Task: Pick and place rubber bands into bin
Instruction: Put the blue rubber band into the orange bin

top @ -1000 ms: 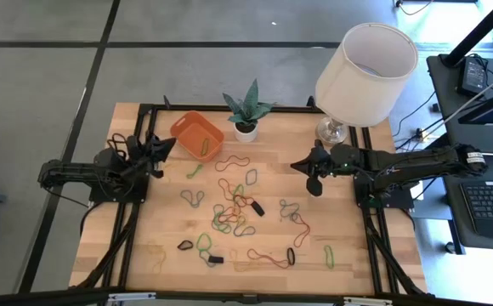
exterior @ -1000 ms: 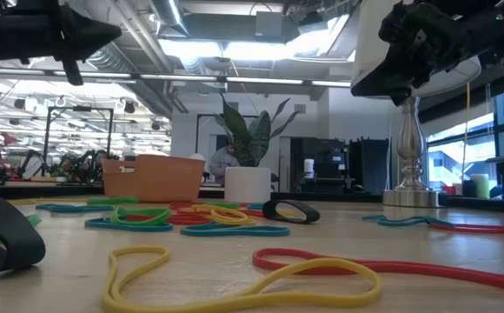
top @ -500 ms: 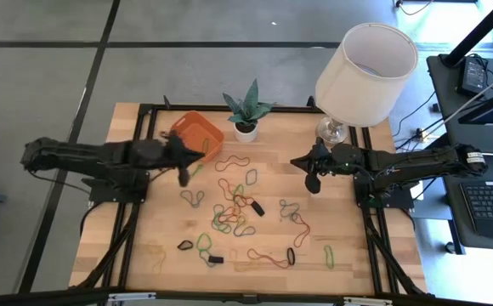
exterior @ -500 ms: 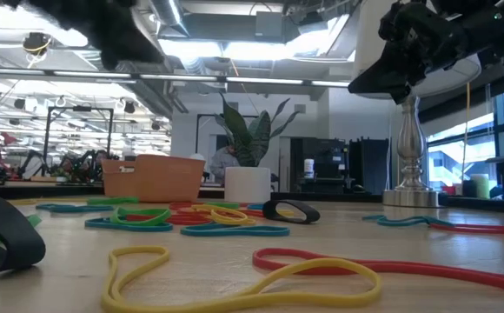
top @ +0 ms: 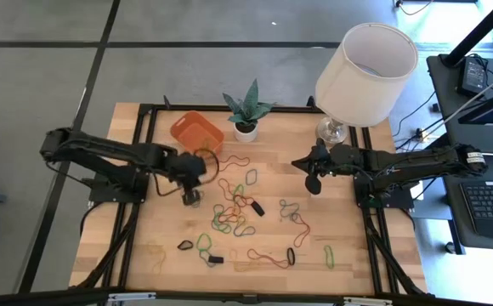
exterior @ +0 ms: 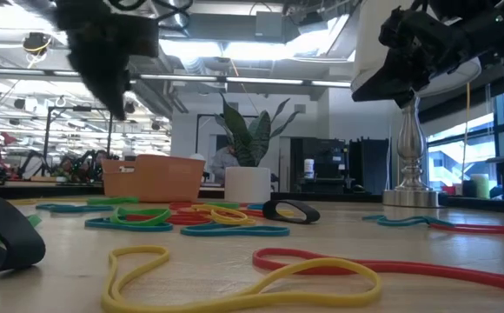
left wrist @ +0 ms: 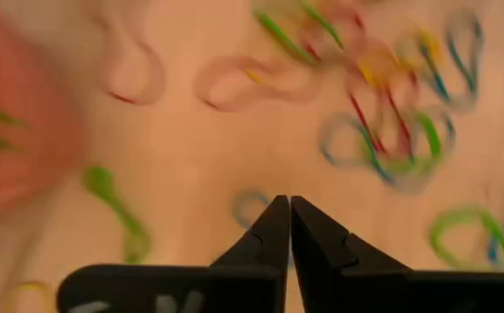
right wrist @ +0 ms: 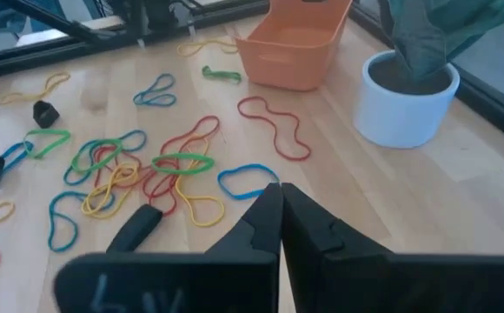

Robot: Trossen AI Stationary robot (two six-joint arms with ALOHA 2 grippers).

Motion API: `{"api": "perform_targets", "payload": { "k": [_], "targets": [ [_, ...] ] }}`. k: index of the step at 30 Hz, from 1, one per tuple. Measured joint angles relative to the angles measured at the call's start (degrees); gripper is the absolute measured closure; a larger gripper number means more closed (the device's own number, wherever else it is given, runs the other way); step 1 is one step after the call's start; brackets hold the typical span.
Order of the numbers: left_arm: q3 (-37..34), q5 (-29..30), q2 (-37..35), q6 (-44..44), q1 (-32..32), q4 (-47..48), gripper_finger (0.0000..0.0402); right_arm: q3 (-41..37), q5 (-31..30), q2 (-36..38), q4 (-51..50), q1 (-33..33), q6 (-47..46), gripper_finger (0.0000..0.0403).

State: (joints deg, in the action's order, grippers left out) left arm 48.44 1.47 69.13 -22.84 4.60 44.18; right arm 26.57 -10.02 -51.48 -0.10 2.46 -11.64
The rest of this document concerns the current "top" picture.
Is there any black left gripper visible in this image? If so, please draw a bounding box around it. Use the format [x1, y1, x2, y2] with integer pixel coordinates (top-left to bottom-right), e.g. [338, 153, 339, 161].
[172, 151, 208, 207]

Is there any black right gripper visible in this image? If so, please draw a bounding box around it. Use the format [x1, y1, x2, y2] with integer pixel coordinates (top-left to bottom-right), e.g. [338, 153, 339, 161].
[291, 138, 352, 196]

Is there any brown rubber band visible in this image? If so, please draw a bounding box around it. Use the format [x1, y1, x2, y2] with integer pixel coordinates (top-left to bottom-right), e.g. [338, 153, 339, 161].
[192, 147, 221, 185]

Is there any orange plastic bin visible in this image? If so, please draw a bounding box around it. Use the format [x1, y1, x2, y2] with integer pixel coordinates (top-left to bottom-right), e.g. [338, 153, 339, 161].
[169, 110, 225, 157]

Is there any snake plant in white pot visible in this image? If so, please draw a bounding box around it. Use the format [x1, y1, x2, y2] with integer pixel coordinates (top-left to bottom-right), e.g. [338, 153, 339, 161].
[222, 78, 277, 144]

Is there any table lamp with white shade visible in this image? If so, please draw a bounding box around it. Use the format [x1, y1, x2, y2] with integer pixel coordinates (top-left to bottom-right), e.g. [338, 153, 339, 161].
[314, 22, 420, 145]

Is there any black side desk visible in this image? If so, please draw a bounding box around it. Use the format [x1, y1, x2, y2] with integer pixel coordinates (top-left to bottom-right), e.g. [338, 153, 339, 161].
[425, 54, 493, 256]

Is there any black power adapter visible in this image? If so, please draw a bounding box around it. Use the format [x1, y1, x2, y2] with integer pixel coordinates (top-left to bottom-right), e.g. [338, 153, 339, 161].
[456, 57, 490, 97]

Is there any black diagonal pole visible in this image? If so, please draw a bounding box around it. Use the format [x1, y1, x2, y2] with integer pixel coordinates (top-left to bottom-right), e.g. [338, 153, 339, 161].
[440, 0, 493, 68]

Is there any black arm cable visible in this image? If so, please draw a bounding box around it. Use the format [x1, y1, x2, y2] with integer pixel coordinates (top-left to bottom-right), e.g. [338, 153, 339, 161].
[152, 172, 184, 197]

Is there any silver bracket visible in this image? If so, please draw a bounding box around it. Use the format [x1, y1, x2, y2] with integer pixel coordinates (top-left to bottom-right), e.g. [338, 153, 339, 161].
[343, 296, 394, 306]
[108, 291, 156, 303]

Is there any black floor cable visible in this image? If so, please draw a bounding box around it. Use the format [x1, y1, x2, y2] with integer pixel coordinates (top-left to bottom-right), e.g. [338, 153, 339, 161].
[394, 0, 434, 16]
[393, 91, 439, 150]

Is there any white cable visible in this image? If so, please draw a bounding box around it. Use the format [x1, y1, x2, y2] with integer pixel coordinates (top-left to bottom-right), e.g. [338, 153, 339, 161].
[416, 76, 493, 139]

